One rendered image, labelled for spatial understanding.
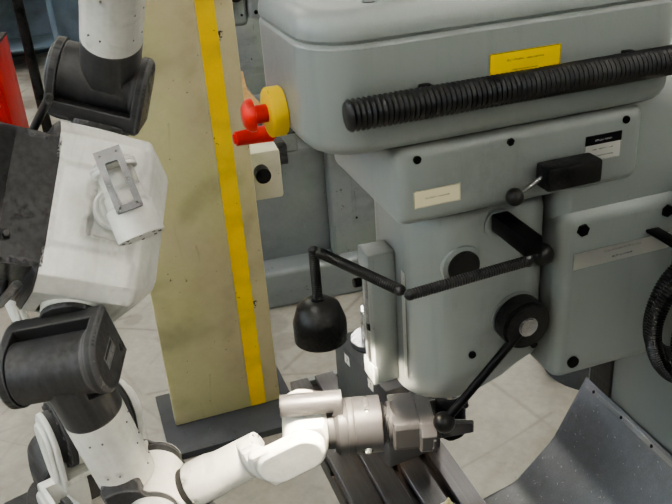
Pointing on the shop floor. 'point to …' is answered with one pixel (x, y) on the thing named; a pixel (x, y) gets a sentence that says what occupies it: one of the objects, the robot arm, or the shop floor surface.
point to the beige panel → (207, 236)
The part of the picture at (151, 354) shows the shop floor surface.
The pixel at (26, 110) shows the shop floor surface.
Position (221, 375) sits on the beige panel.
